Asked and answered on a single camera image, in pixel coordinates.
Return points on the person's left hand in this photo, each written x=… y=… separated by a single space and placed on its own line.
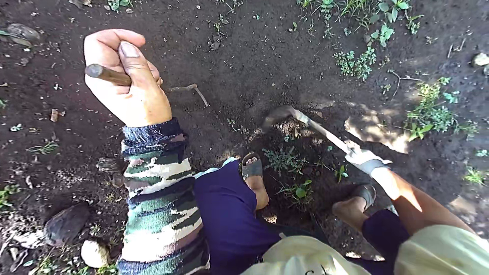
x=143 y=103

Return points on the person's right hand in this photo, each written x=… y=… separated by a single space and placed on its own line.
x=363 y=158

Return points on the person's right fingers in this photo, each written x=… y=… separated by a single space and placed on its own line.
x=352 y=148

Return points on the person's left index finger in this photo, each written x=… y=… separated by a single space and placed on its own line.
x=105 y=37

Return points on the person's left thumb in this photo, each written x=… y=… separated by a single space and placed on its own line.
x=136 y=65

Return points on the person's left fingers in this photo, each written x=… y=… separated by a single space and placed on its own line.
x=154 y=72

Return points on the hooked wooden stick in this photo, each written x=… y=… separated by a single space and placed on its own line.
x=109 y=75

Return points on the person's left forearm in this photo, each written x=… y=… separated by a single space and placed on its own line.
x=160 y=214

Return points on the person's right forearm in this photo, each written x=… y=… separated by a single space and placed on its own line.
x=424 y=202

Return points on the small green seedling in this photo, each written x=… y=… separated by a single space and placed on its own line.
x=341 y=174

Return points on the small pale green weed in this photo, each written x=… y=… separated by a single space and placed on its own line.
x=115 y=4

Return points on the broad-leaved plant with grass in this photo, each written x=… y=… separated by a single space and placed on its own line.
x=301 y=192

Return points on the feathery green plant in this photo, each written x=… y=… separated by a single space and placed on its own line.
x=284 y=159

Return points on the grey oval stone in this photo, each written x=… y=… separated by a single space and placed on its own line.
x=23 y=32

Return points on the thin forked twig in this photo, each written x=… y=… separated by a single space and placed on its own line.
x=399 y=79

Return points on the small-leaved green bush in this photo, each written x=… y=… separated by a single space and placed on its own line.
x=354 y=64

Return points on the sunlit grass and weeds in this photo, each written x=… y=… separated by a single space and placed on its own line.
x=435 y=114

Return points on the brown dry leaf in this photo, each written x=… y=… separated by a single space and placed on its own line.
x=54 y=115

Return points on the patch of green weeds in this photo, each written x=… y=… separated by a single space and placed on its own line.
x=383 y=35

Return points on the person's body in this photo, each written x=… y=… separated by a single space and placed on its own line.
x=305 y=258

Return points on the flat thin grass tuft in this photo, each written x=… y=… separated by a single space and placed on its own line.
x=44 y=148

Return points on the bright green grass tuft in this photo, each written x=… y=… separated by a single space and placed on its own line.
x=475 y=176

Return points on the person's legs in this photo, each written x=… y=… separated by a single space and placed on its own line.
x=229 y=214

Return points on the small white stone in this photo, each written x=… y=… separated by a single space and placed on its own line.
x=480 y=59

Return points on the large dark rock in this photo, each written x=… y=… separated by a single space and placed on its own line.
x=67 y=224

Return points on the dark green leafy weed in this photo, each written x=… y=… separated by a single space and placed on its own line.
x=5 y=195

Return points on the pale yellowish stone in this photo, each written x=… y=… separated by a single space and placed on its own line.
x=94 y=253

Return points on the patch of low weeds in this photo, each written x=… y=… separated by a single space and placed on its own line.
x=47 y=267

